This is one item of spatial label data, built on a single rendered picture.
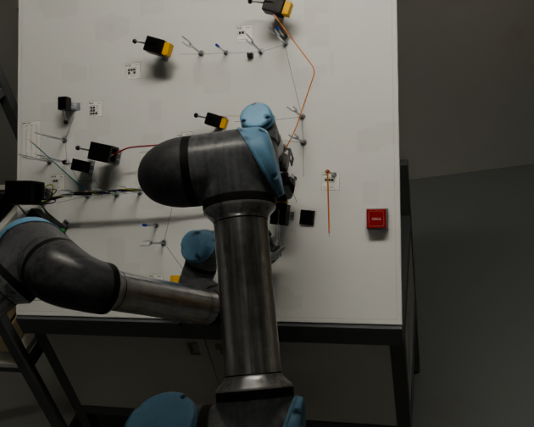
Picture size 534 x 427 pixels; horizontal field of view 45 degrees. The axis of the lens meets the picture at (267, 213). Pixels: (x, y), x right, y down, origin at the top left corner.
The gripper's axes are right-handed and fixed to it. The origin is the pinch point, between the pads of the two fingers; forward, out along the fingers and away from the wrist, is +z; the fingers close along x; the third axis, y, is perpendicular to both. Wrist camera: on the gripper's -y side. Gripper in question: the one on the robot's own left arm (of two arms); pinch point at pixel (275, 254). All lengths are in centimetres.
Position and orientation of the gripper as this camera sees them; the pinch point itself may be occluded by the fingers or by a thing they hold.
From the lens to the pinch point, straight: 175.1
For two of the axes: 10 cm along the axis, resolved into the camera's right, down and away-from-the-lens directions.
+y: 6.4, -6.5, -4.0
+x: -5.0, -7.6, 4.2
